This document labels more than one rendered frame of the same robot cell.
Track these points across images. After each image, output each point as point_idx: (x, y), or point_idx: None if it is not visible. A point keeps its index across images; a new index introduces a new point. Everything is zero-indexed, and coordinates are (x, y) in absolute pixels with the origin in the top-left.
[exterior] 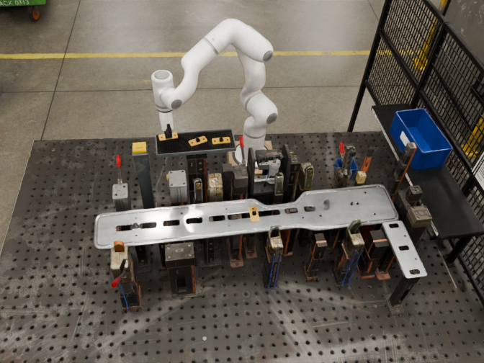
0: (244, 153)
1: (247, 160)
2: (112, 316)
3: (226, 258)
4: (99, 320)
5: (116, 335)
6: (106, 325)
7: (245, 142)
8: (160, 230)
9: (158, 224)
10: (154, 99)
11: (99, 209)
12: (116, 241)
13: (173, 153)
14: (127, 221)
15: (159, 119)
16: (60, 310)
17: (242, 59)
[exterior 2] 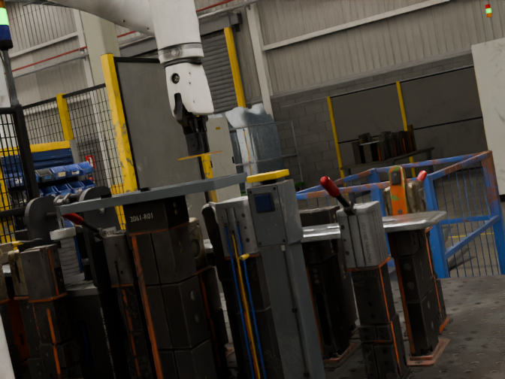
0: (12, 371)
1: (89, 241)
2: (469, 317)
3: (234, 356)
4: (494, 314)
5: (468, 307)
6: (481, 312)
7: (2, 332)
8: (322, 226)
9: (320, 228)
10: (198, 34)
11: None
12: (397, 165)
13: (215, 177)
14: None
15: (198, 111)
16: None
17: None
